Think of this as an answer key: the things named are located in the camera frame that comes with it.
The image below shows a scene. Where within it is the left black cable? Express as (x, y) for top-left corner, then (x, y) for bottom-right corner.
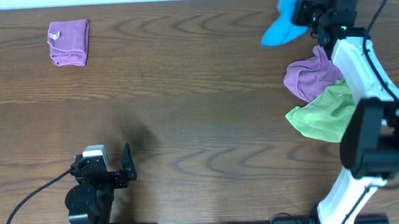
(0, 168), (76, 224)

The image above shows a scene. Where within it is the right black cable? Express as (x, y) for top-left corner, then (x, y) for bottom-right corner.
(320, 0), (399, 224)

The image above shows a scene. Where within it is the black cable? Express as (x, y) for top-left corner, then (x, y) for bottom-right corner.
(0, 168), (76, 224)
(320, 0), (399, 224)

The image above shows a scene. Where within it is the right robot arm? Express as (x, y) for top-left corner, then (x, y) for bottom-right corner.
(291, 0), (399, 224)

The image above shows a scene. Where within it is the large green cloth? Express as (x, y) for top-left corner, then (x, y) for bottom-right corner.
(285, 79), (355, 143)

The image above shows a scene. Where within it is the crumpled purple cloth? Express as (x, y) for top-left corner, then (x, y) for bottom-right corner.
(283, 46), (343, 102)

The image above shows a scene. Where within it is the folded purple cloth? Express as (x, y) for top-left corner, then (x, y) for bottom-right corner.
(46, 19), (90, 67)

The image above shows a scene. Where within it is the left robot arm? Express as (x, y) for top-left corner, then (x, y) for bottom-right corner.
(64, 144), (137, 224)

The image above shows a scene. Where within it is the blue microfiber cloth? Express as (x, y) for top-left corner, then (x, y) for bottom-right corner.
(261, 0), (308, 48)

